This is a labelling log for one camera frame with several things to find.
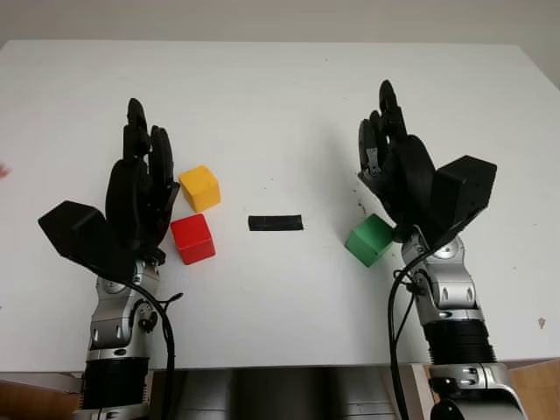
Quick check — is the green wooden block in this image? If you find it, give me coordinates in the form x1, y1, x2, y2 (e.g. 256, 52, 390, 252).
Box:
345, 213, 395, 268

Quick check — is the red wooden block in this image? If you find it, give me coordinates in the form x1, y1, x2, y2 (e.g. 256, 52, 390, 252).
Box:
170, 213, 216, 266

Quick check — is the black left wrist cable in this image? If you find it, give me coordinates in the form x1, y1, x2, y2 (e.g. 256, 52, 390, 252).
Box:
122, 279, 185, 420

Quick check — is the black tape strip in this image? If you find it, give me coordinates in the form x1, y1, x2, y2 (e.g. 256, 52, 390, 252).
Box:
247, 213, 305, 233

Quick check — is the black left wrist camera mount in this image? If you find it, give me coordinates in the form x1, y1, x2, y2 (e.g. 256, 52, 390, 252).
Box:
38, 199, 137, 284

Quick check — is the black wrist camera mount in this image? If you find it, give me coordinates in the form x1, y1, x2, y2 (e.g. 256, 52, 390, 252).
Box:
430, 155, 498, 246
38, 199, 137, 284

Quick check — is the white table leg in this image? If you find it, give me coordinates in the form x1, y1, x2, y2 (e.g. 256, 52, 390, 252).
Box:
409, 363, 438, 420

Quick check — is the yellow wooden block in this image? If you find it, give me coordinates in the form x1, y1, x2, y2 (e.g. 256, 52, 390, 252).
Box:
178, 164, 221, 212

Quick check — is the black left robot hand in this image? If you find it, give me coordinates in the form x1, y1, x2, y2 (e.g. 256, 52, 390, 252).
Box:
104, 98, 181, 264

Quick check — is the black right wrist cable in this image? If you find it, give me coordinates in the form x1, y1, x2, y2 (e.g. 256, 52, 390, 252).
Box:
386, 227, 460, 420

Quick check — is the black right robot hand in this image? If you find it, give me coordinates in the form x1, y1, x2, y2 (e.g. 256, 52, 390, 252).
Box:
356, 80, 439, 241

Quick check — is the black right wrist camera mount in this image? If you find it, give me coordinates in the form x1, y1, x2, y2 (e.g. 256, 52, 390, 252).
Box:
430, 155, 498, 246

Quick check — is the dark grey robot torso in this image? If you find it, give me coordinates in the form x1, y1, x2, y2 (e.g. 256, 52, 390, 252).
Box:
150, 367, 417, 420

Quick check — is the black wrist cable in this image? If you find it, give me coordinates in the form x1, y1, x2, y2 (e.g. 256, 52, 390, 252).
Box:
386, 227, 460, 420
122, 279, 185, 420

